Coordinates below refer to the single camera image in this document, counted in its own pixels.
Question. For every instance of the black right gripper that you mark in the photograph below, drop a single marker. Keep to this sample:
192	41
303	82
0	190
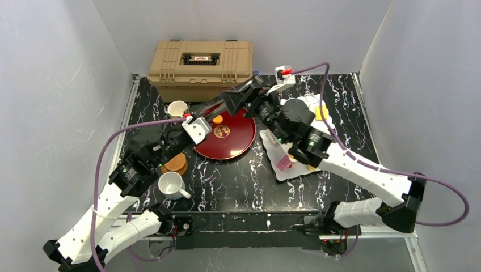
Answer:
250	99

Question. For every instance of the small light wooden coaster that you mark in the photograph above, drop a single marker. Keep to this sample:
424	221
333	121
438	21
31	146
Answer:
176	163

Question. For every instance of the black tongs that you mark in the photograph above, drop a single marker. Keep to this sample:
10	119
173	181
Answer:
234	99

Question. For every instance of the orange round cookie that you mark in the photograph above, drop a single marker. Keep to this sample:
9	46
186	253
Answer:
218	119

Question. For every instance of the pale yellow mug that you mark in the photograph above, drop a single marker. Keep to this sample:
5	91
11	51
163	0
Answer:
177	109

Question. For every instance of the white mug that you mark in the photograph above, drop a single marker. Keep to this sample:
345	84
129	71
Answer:
172	186

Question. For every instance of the pink rectangular cake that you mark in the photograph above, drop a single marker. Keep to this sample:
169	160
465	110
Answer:
284	163

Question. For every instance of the orange square cake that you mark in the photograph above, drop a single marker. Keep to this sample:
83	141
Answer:
321	113

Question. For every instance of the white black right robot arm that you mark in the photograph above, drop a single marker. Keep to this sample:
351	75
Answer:
397	197

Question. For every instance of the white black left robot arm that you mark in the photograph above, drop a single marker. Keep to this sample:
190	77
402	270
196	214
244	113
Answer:
91	243

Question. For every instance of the round red tray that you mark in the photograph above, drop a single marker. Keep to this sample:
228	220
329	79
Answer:
229	139

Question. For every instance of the tan plastic toolbox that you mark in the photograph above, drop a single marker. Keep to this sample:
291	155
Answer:
196	71

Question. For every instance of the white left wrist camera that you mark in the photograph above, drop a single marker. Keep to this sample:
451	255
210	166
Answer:
197	128

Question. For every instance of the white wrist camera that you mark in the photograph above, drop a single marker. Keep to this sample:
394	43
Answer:
197	128
284	79

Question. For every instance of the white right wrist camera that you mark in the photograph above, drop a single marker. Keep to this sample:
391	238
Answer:
284	79

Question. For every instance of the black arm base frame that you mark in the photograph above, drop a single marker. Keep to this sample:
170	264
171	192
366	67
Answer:
305	230

